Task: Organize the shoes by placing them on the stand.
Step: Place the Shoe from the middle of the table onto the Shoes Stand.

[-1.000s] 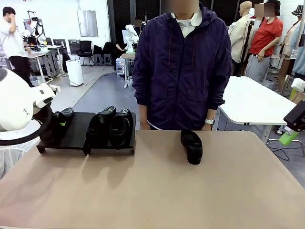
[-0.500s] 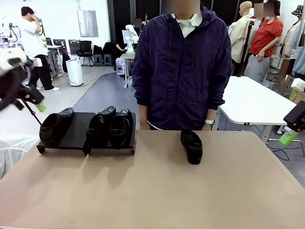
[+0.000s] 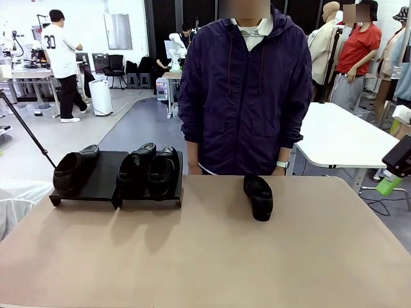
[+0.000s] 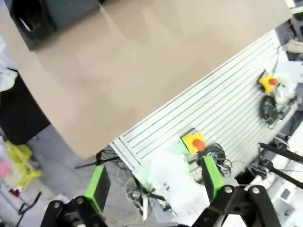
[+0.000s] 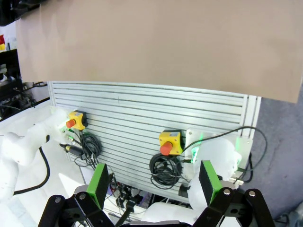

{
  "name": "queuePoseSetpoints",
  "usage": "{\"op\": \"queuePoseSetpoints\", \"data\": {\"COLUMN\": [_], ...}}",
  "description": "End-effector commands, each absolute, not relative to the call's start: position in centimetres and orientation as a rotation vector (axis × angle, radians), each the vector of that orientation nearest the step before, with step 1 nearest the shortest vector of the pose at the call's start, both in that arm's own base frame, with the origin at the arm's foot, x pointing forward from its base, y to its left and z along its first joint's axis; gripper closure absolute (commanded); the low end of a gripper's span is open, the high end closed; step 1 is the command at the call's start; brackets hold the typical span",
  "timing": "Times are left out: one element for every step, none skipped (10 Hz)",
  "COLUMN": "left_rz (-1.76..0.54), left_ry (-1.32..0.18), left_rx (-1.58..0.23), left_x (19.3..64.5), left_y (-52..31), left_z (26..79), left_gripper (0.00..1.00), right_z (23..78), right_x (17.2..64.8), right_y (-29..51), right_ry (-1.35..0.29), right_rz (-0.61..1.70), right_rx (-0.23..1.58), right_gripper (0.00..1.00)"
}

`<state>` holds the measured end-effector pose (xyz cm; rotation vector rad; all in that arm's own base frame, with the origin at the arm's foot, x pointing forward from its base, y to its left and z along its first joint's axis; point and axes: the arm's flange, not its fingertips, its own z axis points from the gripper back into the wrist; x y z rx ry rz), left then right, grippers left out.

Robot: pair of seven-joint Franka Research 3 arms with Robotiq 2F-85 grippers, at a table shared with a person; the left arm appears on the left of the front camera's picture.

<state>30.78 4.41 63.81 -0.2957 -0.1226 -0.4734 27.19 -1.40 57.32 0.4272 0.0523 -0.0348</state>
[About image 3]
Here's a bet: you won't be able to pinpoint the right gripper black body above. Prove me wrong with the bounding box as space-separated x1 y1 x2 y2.
381 133 411 178

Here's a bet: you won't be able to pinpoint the black leather loafer shoe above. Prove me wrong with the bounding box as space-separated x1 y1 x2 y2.
116 142 157 200
53 144 100 197
243 175 274 222
146 146 180 201

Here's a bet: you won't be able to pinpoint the person's right forearm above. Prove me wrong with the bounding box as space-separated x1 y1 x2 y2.
187 141 203 176

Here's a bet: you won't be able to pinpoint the person's left forearm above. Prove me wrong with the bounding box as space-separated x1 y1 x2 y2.
276 146 292 163

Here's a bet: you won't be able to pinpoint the black light stand pole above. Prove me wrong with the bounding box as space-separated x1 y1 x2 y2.
320 27 343 104

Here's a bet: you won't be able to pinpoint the white side table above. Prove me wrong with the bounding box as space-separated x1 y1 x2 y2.
293 102 411 197

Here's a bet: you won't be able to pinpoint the mannequin with patterned hat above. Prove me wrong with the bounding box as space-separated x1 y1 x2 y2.
375 6 411 142

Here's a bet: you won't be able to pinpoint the mannequin in beige jacket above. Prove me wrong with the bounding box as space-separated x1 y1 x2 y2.
306 1 343 86

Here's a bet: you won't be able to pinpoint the person in purple jacket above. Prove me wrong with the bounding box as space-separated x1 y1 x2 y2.
178 0 314 176

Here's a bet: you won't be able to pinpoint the small background table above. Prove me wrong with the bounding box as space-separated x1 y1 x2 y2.
162 71 181 120

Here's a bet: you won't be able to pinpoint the small white background robot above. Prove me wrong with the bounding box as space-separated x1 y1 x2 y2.
168 31 188 72

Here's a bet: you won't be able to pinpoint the seated person in black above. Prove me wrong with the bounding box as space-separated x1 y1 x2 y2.
153 58 171 96

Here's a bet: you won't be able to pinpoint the black backpack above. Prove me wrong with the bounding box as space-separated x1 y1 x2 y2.
137 55 155 75

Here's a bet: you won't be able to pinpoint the black office chair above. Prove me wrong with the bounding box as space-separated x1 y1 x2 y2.
103 54 128 90

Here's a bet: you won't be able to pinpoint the white air purifier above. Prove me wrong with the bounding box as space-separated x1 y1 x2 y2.
88 79 114 117

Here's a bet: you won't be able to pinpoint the black tripod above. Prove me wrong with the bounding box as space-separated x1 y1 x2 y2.
0 89 58 170

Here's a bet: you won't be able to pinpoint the man in white shirt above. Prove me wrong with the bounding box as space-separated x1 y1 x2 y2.
40 9 90 124

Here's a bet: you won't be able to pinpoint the clear storage bins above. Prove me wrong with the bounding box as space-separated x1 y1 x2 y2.
15 102 54 119

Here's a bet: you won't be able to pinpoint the white plastic bag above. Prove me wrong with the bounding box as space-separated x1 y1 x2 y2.
0 178 55 241

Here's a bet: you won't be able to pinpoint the background work desk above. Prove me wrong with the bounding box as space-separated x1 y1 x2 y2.
0 69 62 118

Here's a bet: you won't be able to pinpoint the grey wall panel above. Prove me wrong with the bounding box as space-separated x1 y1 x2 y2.
103 12 134 51

